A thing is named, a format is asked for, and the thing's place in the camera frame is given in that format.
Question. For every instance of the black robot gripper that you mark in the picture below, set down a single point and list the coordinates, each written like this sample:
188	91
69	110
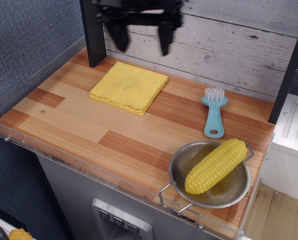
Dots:
118	14

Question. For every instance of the light blue dish brush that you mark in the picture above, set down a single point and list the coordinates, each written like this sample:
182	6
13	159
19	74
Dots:
214	98

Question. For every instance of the yellow folded cloth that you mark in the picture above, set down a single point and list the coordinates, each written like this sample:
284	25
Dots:
129	87

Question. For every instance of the yellow plastic corn cob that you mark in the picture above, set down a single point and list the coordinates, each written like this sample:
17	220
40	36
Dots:
215	166

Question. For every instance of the clear acrylic table guard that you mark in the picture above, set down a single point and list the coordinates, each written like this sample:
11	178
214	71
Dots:
59	120

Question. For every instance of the grey cabinet with dispenser panel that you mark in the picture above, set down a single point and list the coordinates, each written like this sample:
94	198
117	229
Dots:
98	210

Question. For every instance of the white appliance with ridged top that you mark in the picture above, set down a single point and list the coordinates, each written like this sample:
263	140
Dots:
279	170

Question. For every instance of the yellow object bottom left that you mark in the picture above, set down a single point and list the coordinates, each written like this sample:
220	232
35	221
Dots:
19	234

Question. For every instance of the black vertical post left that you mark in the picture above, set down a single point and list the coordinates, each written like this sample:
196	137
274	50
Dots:
93	32

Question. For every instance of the black vertical post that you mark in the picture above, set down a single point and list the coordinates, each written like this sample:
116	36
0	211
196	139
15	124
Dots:
285	86
93	32

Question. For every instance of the black vertical post right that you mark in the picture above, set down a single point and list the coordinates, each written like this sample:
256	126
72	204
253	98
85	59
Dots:
285	86

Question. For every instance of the steel bowl with wire handles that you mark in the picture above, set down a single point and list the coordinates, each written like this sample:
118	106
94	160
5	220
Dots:
227	192

